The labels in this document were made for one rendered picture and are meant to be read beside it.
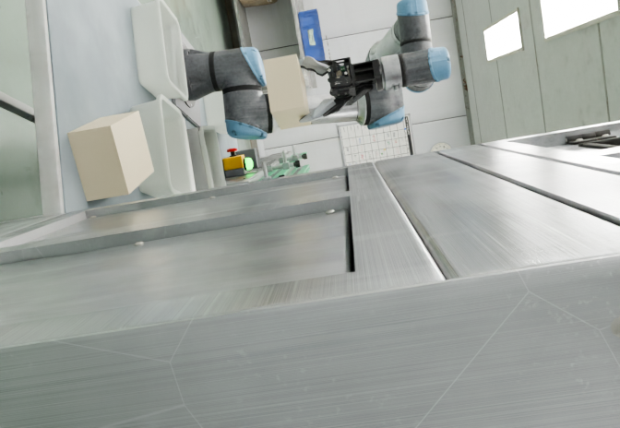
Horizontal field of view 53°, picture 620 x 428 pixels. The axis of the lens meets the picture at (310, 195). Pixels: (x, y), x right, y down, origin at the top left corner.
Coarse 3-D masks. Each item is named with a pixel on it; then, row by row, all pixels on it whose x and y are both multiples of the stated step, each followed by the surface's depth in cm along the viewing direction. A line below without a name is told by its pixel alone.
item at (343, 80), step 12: (336, 60) 137; (348, 60) 138; (372, 60) 136; (336, 72) 138; (348, 72) 137; (360, 72) 137; (372, 72) 138; (336, 84) 136; (348, 84) 136; (360, 84) 141; (336, 96) 142; (348, 96) 142
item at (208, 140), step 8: (200, 128) 162; (208, 128) 167; (200, 136) 161; (208, 136) 177; (216, 136) 177; (200, 144) 162; (208, 144) 177; (216, 144) 177; (208, 152) 177; (216, 152) 177; (208, 160) 161; (216, 160) 177; (208, 168) 162; (216, 168) 178; (208, 176) 162; (216, 176) 178; (224, 176) 179; (216, 184) 178; (224, 184) 178
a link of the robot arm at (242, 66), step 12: (240, 48) 178; (252, 48) 178; (216, 60) 177; (228, 60) 176; (240, 60) 176; (252, 60) 175; (216, 72) 176; (228, 72) 176; (240, 72) 176; (252, 72) 176; (264, 72) 183; (228, 84) 177; (240, 84) 176; (252, 84) 177; (264, 84) 180
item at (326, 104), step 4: (324, 100) 142; (328, 100) 140; (332, 100) 141; (320, 104) 138; (324, 104) 140; (328, 104) 142; (332, 104) 142; (316, 108) 138; (320, 108) 140; (324, 108) 142; (328, 108) 142; (312, 112) 142; (316, 112) 140; (320, 112) 142; (324, 112) 142; (304, 116) 142; (308, 116) 142; (312, 116) 142; (316, 116) 142; (320, 116) 142; (300, 120) 142; (304, 120) 142; (308, 120) 142; (312, 120) 142
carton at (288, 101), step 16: (272, 64) 137; (288, 64) 137; (272, 80) 137; (288, 80) 137; (272, 96) 136; (288, 96) 136; (304, 96) 143; (272, 112) 136; (288, 112) 138; (304, 112) 140
